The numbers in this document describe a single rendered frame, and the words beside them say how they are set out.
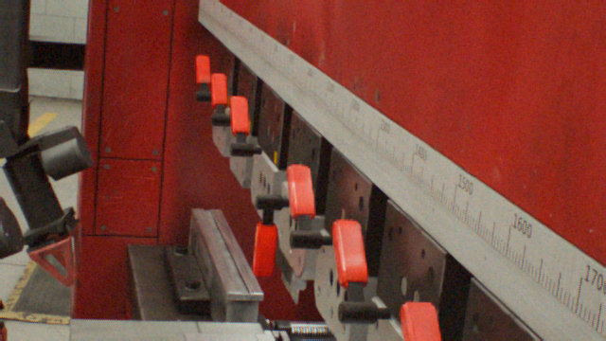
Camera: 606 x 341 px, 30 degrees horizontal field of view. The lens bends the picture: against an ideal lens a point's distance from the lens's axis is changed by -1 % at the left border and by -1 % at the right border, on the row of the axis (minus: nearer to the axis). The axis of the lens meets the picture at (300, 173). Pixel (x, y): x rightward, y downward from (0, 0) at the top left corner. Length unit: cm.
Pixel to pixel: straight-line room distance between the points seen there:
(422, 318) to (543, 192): 15
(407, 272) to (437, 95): 14
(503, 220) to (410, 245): 18
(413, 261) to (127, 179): 147
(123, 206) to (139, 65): 29
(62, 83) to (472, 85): 808
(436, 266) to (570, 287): 21
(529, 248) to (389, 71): 33
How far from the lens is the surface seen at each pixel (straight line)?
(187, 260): 215
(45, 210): 170
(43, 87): 884
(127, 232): 233
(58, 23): 875
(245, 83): 164
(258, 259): 129
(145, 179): 230
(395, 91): 94
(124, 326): 155
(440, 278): 81
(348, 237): 94
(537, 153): 67
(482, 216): 75
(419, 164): 87
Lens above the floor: 156
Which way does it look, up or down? 13 degrees down
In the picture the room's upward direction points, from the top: 6 degrees clockwise
